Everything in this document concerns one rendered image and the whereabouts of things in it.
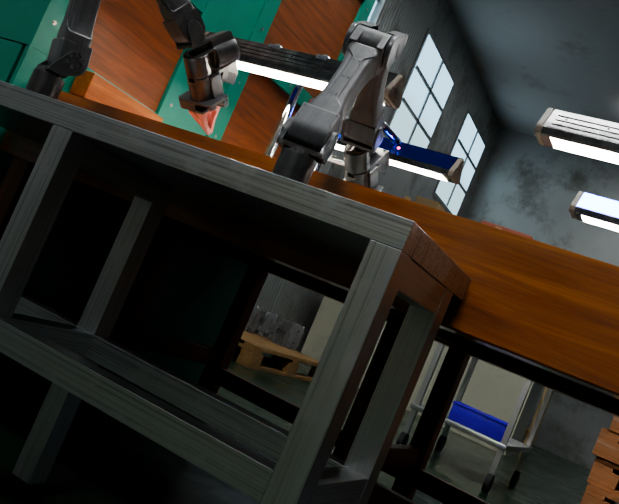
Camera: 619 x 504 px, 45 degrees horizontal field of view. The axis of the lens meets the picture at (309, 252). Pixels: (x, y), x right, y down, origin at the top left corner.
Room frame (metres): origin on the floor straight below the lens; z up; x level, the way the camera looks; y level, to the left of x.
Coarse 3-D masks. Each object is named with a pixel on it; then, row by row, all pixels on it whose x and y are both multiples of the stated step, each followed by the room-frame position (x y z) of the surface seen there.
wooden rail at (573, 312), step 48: (192, 144) 1.57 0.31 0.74; (336, 192) 1.39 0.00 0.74; (240, 240) 1.47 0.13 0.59; (288, 240) 1.42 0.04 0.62; (480, 240) 1.25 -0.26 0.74; (528, 240) 1.22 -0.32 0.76; (480, 288) 1.24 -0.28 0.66; (528, 288) 1.20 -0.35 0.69; (576, 288) 1.17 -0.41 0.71; (480, 336) 1.22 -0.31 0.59; (528, 336) 1.19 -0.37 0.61; (576, 336) 1.16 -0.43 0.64
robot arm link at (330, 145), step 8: (288, 120) 1.25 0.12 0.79; (288, 128) 1.23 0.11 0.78; (280, 136) 1.22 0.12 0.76; (336, 136) 1.24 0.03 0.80; (280, 144) 1.23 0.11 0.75; (288, 144) 1.22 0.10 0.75; (296, 144) 1.22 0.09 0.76; (328, 144) 1.22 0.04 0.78; (312, 152) 1.21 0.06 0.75; (320, 152) 1.21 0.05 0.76; (328, 152) 1.23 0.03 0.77; (320, 160) 1.22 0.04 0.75
